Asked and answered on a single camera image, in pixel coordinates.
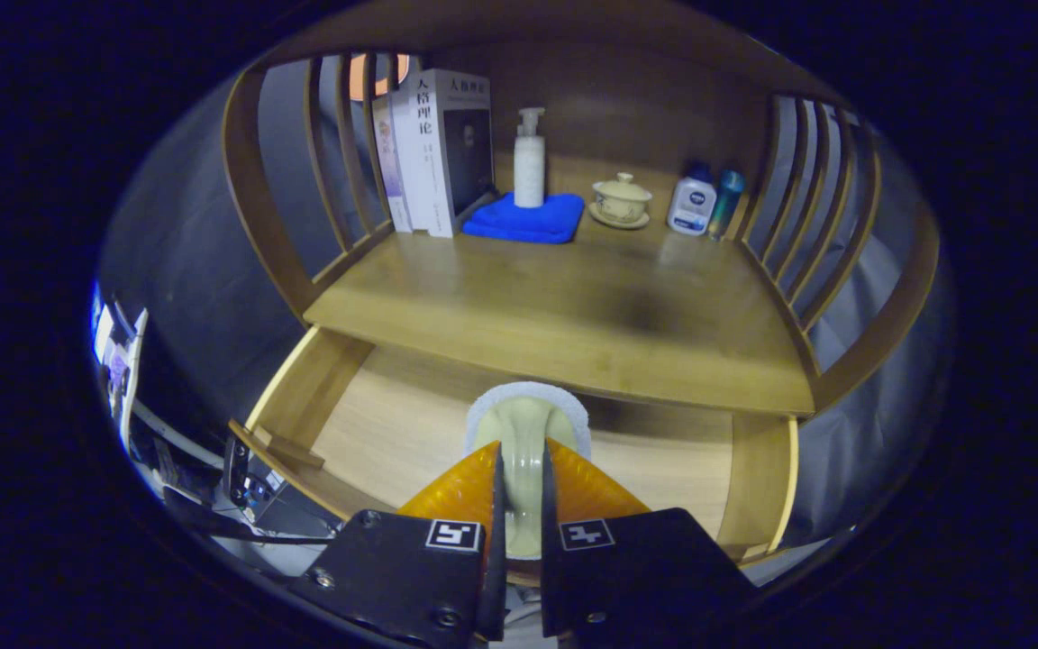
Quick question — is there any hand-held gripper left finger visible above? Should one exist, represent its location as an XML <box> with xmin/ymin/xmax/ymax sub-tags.
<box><xmin>289</xmin><ymin>439</ymin><xmax>509</xmax><ymax>649</ymax></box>

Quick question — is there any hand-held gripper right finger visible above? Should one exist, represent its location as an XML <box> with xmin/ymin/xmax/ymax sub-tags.
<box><xmin>539</xmin><ymin>437</ymin><xmax>759</xmax><ymax>645</ymax></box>

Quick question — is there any pale green handled scrub sponge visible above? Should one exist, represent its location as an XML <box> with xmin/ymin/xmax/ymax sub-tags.
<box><xmin>465</xmin><ymin>381</ymin><xmax>592</xmax><ymax>560</ymax></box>

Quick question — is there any wooden drawer with black knob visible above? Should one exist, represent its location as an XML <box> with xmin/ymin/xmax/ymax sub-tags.
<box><xmin>229</xmin><ymin>324</ymin><xmax>799</xmax><ymax>587</ymax></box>

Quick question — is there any wooden countertop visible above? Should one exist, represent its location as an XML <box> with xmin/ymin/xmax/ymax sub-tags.
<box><xmin>303</xmin><ymin>185</ymin><xmax>815</xmax><ymax>417</ymax></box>

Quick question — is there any black controller box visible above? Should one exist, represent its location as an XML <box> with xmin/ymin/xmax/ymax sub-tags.
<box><xmin>223</xmin><ymin>439</ymin><xmax>304</xmax><ymax>519</ymax></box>

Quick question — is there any blue folded cloth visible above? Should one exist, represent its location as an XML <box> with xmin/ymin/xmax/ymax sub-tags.
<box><xmin>461</xmin><ymin>191</ymin><xmax>586</xmax><ymax>245</ymax></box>

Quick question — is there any beige lidded teacup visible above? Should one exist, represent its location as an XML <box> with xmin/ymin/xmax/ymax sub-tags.
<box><xmin>587</xmin><ymin>172</ymin><xmax>653</xmax><ymax>230</ymax></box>

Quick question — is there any white pump bottle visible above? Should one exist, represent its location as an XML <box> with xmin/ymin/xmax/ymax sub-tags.
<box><xmin>514</xmin><ymin>107</ymin><xmax>547</xmax><ymax>209</ymax></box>

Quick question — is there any white lotion bottle blue cap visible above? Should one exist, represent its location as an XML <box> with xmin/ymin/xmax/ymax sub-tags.
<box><xmin>667</xmin><ymin>162</ymin><xmax>718</xmax><ymax>236</ymax></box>

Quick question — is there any thick white book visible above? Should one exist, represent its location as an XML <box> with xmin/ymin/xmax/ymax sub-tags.
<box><xmin>390</xmin><ymin>69</ymin><xmax>495</xmax><ymax>239</ymax></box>

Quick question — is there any thin lilac book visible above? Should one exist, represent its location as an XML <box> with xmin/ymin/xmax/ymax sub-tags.
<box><xmin>371</xmin><ymin>95</ymin><xmax>414</xmax><ymax>233</ymax></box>

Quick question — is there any slim teal bottle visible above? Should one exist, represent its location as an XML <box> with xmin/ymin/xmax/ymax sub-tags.
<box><xmin>708</xmin><ymin>169</ymin><xmax>746</xmax><ymax>240</ymax></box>

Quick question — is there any white stand shelf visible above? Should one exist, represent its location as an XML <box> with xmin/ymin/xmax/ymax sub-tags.
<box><xmin>120</xmin><ymin>308</ymin><xmax>230</xmax><ymax>470</ymax></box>

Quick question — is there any computer monitor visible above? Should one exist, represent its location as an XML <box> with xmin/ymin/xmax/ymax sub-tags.
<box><xmin>91</xmin><ymin>287</ymin><xmax>134</xmax><ymax>420</ymax></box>

